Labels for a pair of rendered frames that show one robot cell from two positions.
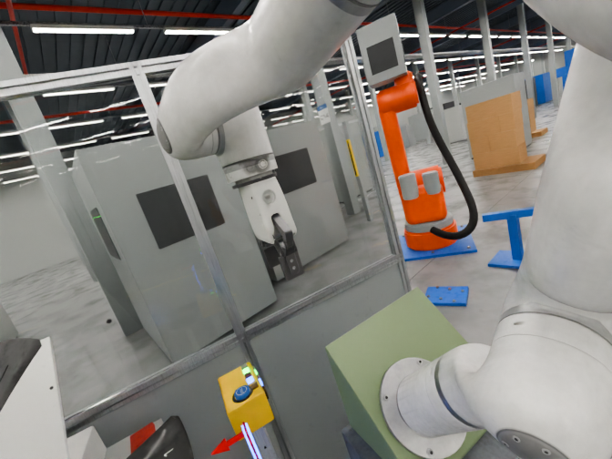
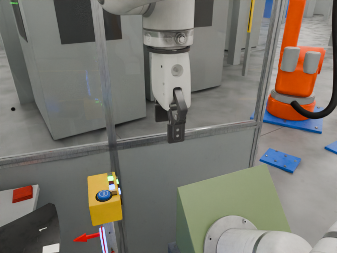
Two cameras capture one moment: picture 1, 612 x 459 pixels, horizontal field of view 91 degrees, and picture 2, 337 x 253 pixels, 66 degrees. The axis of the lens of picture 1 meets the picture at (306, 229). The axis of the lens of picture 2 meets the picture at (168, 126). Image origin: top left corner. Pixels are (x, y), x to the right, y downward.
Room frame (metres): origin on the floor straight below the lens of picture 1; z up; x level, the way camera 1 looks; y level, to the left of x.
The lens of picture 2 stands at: (0.04, 0.02, 1.66)
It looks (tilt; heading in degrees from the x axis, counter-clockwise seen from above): 27 degrees down; 4
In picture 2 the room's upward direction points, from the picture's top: straight up
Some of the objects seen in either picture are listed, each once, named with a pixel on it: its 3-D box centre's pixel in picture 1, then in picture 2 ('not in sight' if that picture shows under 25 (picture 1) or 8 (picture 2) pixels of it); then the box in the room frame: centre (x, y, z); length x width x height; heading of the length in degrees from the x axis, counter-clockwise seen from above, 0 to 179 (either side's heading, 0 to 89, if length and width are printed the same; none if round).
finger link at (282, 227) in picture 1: (279, 228); (176, 99); (0.46, 0.04, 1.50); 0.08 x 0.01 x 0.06; 21
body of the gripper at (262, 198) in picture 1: (263, 207); (168, 73); (0.50, 0.06, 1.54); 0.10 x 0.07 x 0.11; 21
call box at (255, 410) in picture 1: (245, 399); (104, 198); (0.72, 0.30, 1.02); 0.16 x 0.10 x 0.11; 21
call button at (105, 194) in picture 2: (242, 392); (104, 195); (0.68, 0.28, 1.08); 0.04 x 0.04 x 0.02
